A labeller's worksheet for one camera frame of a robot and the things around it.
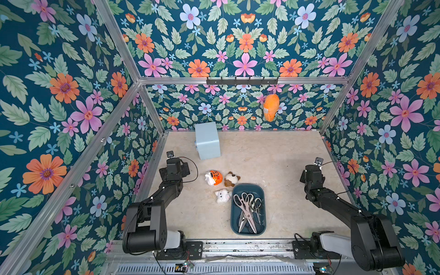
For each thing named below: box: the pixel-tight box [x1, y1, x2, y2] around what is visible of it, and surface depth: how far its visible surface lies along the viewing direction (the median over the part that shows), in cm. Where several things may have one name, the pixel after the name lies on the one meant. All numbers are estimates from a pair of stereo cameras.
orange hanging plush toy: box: [262, 93, 281, 123], surface depth 100 cm
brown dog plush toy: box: [224, 171, 241, 187], surface depth 95 cm
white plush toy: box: [214, 189, 231, 204], surface depth 88 cm
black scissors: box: [250, 197, 262, 225], surface depth 86 cm
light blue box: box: [194, 121, 222, 160], surface depth 100 cm
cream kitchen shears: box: [233, 192, 250, 233], surface depth 85 cm
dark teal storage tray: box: [230, 183, 267, 237], surface depth 85 cm
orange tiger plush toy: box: [204, 170, 223, 186], surface depth 92 cm
